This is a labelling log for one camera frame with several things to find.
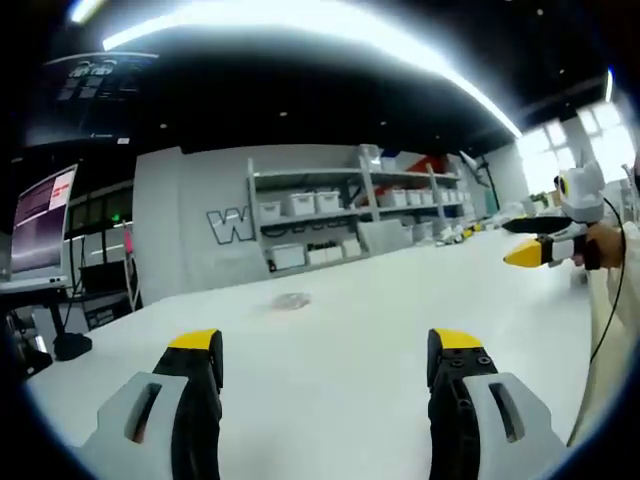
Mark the clutter of small items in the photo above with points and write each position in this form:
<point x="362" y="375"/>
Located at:
<point x="457" y="234"/>

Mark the clear resealable bag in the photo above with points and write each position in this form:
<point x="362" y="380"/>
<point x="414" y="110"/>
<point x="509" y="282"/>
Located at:
<point x="290" y="301"/>

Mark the dark hanging banner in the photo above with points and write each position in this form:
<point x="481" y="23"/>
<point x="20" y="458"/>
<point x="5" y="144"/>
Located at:
<point x="90" y="95"/>

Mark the wall letter sign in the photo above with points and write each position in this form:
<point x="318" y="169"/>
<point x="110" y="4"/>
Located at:
<point x="227" y="225"/>

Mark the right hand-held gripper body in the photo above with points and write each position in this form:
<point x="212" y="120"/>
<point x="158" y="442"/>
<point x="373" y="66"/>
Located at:
<point x="585" y="197"/>

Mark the computer monitor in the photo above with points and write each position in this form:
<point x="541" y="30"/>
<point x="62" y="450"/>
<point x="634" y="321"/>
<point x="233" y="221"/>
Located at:
<point x="42" y="225"/>

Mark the short ceiling light strip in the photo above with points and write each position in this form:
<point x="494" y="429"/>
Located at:
<point x="85" y="10"/>

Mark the bright window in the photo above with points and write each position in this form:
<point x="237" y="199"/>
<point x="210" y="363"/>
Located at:
<point x="575" y="145"/>

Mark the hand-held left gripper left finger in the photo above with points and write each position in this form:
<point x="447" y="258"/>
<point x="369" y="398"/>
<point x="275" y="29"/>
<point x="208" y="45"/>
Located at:
<point x="150" y="400"/>

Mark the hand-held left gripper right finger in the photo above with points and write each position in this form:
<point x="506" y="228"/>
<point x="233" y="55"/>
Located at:
<point x="505" y="400"/>

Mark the grey metal shelving unit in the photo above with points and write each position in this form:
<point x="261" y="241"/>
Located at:
<point x="360" y="200"/>

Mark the long ceiling light strip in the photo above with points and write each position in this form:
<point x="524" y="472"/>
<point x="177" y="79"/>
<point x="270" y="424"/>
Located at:
<point x="320" y="35"/>

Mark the black monitor stand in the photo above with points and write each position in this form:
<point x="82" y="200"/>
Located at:
<point x="70" y="340"/>

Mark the row of white storage bins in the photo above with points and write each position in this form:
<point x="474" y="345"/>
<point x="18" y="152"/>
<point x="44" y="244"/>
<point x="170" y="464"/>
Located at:
<point x="320" y="202"/>

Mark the person's right hand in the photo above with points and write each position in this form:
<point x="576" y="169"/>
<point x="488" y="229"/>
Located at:
<point x="607" y="245"/>

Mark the black chair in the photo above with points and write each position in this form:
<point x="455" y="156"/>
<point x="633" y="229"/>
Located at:
<point x="105" y="282"/>

